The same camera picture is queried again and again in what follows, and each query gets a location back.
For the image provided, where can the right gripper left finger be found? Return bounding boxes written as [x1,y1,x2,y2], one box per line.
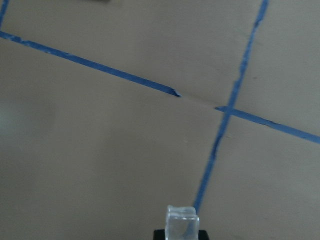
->
[153,230,166,240]

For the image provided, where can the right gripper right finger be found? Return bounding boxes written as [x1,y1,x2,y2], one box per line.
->
[198,230,210,240]

